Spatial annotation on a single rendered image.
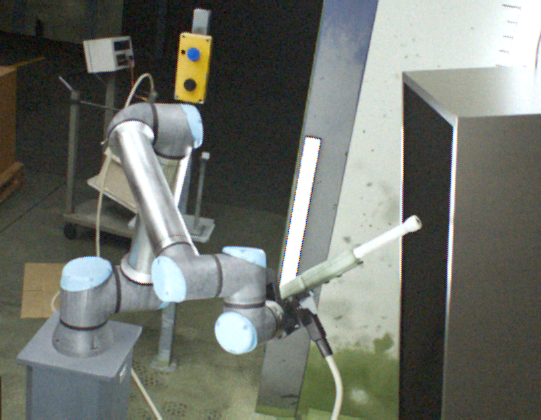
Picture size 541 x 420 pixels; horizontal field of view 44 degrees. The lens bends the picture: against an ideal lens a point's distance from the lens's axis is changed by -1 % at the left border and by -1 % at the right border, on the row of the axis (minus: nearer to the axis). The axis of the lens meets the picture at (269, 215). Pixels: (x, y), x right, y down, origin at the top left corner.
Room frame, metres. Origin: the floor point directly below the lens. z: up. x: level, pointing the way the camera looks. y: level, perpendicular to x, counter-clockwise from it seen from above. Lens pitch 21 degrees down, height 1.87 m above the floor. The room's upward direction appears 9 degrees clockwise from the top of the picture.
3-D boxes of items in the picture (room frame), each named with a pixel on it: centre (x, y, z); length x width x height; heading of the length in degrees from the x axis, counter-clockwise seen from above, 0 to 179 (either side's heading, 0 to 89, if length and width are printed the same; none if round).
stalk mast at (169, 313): (2.71, 0.39, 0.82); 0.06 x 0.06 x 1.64; 87
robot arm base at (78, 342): (1.83, 0.53, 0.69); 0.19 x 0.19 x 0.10
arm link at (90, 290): (1.84, 0.52, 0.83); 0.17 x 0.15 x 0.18; 119
